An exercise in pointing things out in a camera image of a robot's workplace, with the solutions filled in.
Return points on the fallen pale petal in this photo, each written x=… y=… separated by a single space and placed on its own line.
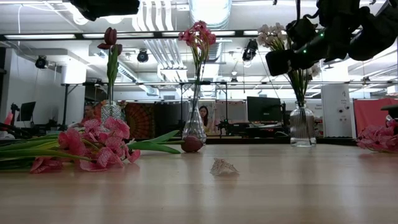
x=222 y=168

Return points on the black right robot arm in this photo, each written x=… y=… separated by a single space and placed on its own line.
x=373 y=28

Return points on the pink artificial flower bunch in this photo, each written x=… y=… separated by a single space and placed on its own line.
x=199 y=34
x=377 y=137
x=73 y=141

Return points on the large black monitor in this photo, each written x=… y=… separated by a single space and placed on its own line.
x=264 y=109

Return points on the black light bar beam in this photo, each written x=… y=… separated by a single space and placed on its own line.
x=155 y=33

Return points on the black aluminium table frame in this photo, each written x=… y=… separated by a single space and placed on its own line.
x=264 y=140

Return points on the black ceiling spotlight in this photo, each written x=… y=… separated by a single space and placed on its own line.
x=250 y=49
x=41 y=62
x=143 y=56

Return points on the orange partition panel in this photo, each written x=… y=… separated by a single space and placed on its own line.
x=373 y=113

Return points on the small black monitor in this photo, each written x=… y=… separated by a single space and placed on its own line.
x=27 y=110

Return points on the white cabinet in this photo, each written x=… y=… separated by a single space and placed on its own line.
x=337 y=109

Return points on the tall conical glass vase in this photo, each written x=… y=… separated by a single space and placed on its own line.
x=194 y=127

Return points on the patterned orange tapestry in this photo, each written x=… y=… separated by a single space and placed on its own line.
x=141 y=119

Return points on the diamond-cut glass vase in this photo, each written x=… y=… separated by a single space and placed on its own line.
x=111 y=112

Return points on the silver ventilation duct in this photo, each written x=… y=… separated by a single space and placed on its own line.
x=211 y=12

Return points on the ribbed round glass vase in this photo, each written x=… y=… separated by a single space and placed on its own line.
x=302 y=124

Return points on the person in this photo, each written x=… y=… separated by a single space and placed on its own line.
x=88 y=113
x=203 y=116

